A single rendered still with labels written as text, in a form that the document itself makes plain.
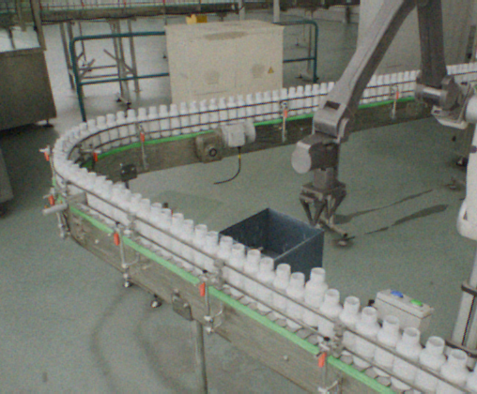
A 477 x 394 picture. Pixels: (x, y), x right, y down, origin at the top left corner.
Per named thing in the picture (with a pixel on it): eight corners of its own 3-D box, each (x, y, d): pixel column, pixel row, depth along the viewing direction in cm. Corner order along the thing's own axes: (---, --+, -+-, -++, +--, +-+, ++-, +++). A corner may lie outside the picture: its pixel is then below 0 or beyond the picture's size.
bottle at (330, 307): (340, 348, 140) (345, 300, 132) (317, 348, 140) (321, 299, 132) (338, 333, 145) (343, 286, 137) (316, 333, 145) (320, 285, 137)
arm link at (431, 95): (458, 86, 153) (442, 83, 156) (448, 73, 145) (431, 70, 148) (446, 115, 154) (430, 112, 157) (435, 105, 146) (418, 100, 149)
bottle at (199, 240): (192, 270, 172) (187, 228, 164) (204, 263, 176) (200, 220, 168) (204, 277, 169) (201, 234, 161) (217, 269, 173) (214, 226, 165)
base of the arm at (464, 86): (457, 121, 159) (472, 83, 158) (450, 113, 152) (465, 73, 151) (431, 114, 164) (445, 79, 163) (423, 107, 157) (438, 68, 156)
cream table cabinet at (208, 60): (256, 120, 644) (255, 19, 585) (283, 135, 599) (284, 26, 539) (174, 134, 595) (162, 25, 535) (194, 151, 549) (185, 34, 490)
